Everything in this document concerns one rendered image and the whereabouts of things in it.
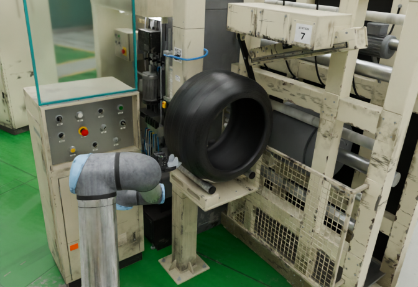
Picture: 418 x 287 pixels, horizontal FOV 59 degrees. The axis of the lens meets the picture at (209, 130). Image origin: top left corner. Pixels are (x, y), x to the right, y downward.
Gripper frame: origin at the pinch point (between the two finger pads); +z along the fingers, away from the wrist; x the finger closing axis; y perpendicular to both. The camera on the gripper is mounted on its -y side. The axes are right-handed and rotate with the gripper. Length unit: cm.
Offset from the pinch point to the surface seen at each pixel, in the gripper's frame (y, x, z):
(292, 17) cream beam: 77, -22, 36
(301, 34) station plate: 70, -29, 36
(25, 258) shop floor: -111, 101, -51
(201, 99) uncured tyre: 35.6, -6.6, 3.6
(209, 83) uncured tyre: 41.8, -2.3, 10.1
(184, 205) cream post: -45, 26, 27
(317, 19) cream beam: 78, -36, 36
